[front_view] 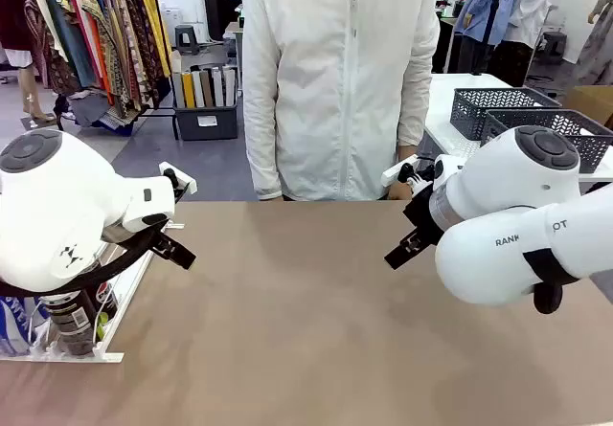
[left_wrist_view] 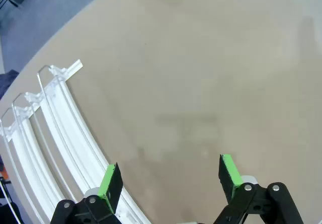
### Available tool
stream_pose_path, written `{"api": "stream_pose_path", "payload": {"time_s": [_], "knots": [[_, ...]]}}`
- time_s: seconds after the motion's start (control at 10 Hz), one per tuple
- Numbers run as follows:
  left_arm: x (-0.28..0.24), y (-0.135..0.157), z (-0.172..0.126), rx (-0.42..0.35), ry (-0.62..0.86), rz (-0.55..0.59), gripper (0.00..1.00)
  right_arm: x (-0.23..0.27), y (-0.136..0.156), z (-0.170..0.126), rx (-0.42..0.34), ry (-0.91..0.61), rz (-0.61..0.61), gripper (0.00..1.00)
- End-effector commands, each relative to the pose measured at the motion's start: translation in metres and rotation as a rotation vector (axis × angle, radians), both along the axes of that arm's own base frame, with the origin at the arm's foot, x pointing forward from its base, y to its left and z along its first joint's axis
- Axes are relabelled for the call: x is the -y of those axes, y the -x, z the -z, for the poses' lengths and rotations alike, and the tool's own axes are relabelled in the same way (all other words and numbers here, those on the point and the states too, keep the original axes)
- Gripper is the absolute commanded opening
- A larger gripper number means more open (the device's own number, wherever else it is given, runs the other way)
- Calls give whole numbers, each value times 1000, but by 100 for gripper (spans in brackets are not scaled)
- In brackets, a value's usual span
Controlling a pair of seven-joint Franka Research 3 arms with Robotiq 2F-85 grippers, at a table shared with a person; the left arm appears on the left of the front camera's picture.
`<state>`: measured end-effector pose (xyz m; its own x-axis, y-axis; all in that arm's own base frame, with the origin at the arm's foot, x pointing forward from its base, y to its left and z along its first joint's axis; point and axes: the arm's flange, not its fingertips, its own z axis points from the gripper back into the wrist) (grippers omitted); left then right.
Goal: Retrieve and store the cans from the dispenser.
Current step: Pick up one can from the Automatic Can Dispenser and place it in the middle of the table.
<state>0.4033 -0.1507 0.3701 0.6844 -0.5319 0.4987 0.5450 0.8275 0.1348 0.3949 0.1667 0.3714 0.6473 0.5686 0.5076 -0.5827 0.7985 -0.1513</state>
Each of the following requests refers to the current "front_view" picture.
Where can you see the white box appliance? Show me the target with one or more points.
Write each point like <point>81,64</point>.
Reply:
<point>171,18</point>

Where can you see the black background desk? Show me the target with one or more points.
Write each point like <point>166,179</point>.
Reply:
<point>443,43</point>

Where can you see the person's right forearm white sleeve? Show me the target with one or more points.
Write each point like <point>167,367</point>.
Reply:
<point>263,158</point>

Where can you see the black tall panel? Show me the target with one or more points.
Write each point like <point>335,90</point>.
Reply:
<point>213,2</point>

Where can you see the person's left forearm white sleeve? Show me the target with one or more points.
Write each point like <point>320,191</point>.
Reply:
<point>415,110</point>

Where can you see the yellow sample board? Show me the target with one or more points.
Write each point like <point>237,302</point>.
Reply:
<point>189,91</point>

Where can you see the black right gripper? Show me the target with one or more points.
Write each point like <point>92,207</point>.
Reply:
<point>424,215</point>

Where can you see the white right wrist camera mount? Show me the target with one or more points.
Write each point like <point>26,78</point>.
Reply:
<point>395,171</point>

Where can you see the person's left hand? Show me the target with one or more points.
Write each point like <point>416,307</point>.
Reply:
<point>400,192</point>

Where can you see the pale mannequin legs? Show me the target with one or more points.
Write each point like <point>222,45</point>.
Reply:
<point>29,91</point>

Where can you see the grey plastic stool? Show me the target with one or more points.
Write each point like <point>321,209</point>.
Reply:
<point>554,48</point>
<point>188,38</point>

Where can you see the dark red garment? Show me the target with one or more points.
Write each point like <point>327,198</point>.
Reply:
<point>12,9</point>

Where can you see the grey plastic storage bin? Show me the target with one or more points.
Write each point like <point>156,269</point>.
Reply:
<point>206,124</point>

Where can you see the grey plastic woven basket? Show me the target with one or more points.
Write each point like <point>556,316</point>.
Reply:
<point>591,131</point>
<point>471,105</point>

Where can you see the dark patterned hanging garment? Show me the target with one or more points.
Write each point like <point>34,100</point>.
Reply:
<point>136,38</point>

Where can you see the metal clothes rack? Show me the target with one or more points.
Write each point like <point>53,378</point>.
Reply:
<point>158,112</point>

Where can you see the white side table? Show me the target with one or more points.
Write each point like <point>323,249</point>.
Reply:
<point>443,100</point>

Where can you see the grey cloth pile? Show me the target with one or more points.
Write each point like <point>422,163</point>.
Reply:
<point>93,110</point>

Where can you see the teal hanging garment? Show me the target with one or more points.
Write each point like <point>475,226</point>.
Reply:
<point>67,33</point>

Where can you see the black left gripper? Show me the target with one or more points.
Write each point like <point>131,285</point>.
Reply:
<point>163,241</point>

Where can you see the person body in white jacket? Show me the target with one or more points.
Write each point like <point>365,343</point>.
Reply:
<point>335,86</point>

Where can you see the background robot cart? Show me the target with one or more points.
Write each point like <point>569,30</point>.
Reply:
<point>235,52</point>

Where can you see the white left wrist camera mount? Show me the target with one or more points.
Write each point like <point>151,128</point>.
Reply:
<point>182,181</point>

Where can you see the yellow hanging garment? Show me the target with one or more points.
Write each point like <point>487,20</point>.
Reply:
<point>153,19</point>

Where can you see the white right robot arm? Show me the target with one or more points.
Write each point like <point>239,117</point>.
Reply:
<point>503,182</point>

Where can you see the tan cardboard sheet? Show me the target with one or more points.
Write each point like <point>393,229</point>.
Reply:
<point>175,62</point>

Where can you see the beige sample board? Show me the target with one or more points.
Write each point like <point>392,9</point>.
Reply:
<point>229,86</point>

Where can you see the green yellow patterned garment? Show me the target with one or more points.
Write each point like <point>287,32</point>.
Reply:
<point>103,52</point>

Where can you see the brown sample board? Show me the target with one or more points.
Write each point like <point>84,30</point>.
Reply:
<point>207,88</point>

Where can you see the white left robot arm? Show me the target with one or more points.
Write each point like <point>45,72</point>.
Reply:
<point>48,206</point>

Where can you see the pale grey sample board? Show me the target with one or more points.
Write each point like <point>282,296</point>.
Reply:
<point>178,91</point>
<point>218,87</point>

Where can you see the brown patterned hanging garment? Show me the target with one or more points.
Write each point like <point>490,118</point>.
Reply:
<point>48,57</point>

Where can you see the white sample board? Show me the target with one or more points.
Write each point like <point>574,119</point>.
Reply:
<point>197,90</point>

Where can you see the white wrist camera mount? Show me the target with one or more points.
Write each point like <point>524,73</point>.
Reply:
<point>395,171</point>
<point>182,181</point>

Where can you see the brown cardboard box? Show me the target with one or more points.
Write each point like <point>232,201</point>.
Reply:
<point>591,103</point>

